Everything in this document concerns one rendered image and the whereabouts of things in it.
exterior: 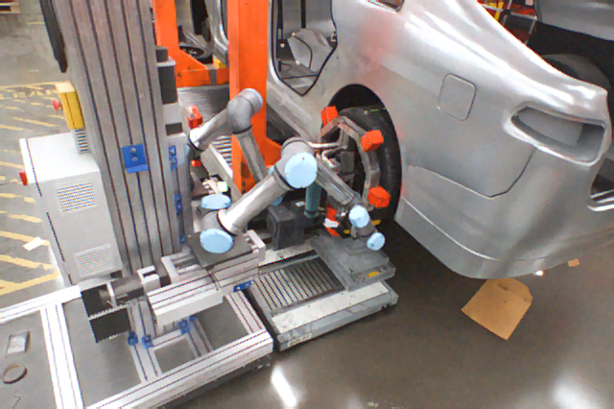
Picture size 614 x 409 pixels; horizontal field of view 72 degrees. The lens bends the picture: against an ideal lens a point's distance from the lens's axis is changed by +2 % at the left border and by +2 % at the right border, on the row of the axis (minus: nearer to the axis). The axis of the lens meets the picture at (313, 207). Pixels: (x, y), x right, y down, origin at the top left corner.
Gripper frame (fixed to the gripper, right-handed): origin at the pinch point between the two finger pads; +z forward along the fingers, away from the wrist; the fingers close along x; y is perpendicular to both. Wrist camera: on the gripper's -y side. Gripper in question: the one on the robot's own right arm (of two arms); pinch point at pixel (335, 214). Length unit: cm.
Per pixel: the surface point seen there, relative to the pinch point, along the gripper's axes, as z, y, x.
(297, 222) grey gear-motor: 68, -40, 7
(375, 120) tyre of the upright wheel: 19, 13, -50
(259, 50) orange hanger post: 65, 63, -30
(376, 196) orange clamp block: -0.4, -9.0, -23.1
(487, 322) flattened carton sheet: -25, -127, -39
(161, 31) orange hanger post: 261, 69, -23
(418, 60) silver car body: -11, 42, -64
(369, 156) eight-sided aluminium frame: 12.1, 3.0, -35.0
